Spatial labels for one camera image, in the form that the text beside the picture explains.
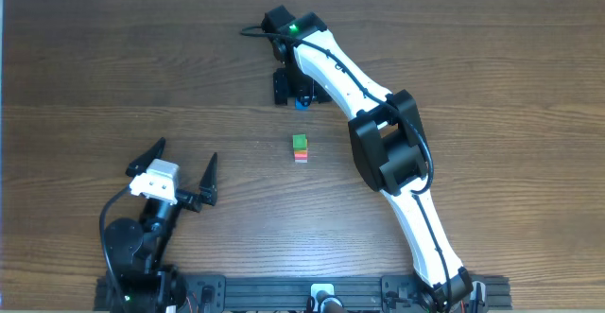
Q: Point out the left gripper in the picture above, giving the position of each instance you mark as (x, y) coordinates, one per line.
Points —
(191, 200)

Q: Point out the green cube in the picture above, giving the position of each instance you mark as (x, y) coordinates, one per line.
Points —
(299, 142)

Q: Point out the blue cube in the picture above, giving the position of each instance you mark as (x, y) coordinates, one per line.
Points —
(301, 106)

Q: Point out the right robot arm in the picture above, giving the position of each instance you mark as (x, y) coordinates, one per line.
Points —
(331, 76)

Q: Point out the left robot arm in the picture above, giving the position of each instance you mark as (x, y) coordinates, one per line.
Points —
(127, 247)

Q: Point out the orange cube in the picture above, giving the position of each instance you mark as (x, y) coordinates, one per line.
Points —
(301, 152)

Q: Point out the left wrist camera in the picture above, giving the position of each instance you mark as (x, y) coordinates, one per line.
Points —
(156, 180)

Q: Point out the mounting rail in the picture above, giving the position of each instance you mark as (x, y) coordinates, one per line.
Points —
(274, 294)

